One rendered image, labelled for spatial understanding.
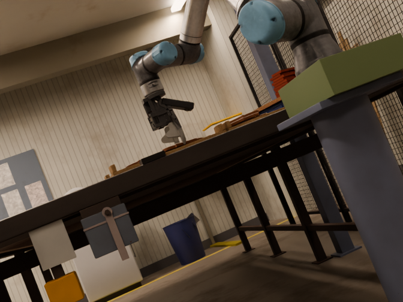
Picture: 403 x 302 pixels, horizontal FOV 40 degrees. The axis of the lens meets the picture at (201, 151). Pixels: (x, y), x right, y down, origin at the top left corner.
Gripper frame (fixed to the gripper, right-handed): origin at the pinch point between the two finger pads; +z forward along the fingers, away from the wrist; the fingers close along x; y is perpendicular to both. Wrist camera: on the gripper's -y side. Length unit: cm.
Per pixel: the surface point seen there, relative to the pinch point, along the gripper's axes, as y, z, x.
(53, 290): 57, 26, 23
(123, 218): 31.2, 15.0, 23.8
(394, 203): -33, 40, 56
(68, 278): 52, 25, 23
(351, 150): -29, 22, 54
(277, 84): -78, -15, -74
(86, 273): 44, 61, -480
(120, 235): 33.7, 19.2, 23.8
